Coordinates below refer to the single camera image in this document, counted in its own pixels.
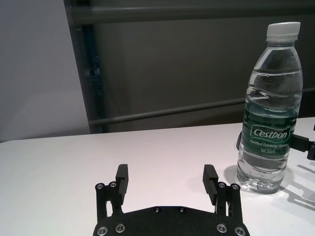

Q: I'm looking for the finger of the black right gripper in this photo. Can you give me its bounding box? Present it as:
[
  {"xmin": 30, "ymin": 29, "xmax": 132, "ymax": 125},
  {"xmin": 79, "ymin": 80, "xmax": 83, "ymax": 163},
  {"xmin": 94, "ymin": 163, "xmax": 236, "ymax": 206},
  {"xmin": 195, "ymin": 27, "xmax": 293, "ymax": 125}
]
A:
[{"xmin": 291, "ymin": 134, "xmax": 315, "ymax": 160}]

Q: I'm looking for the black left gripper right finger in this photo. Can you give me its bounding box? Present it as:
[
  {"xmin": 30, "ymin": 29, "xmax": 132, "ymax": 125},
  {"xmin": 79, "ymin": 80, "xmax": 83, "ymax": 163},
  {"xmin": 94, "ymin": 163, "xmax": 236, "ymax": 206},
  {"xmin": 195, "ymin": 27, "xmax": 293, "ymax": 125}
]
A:
[{"xmin": 203, "ymin": 164, "xmax": 246, "ymax": 236}]

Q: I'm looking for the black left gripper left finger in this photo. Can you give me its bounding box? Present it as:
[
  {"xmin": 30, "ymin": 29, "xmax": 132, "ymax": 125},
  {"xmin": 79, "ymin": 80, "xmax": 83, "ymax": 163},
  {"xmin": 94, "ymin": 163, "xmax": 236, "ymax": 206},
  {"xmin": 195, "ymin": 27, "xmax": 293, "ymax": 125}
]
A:
[{"xmin": 94, "ymin": 164, "xmax": 130, "ymax": 236}]

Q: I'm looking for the clear water bottle green label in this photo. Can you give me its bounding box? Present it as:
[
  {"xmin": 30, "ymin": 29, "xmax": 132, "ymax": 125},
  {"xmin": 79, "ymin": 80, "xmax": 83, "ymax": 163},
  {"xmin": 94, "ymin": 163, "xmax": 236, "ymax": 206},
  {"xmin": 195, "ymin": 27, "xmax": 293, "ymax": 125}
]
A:
[{"xmin": 236, "ymin": 21, "xmax": 304, "ymax": 195}]

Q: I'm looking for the thick grey horizontal beam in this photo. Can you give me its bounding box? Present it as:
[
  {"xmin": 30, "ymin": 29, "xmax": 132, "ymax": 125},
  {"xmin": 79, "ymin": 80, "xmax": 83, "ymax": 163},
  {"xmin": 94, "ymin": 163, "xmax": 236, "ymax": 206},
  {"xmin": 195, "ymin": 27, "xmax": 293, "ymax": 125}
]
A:
[{"xmin": 70, "ymin": 5, "xmax": 315, "ymax": 26}]

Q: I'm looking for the thin grey horizontal rail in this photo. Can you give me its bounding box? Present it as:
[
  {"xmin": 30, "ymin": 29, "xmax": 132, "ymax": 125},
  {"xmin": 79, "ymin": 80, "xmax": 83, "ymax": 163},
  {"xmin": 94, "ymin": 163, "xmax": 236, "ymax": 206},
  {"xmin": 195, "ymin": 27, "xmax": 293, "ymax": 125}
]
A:
[{"xmin": 88, "ymin": 88, "xmax": 315, "ymax": 127}]

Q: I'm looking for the dark blue vertical post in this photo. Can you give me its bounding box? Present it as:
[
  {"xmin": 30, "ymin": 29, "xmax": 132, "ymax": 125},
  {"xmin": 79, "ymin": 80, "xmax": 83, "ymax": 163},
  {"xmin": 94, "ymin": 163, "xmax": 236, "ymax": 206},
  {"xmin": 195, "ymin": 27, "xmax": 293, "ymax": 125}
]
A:
[{"xmin": 80, "ymin": 24, "xmax": 109, "ymax": 135}]

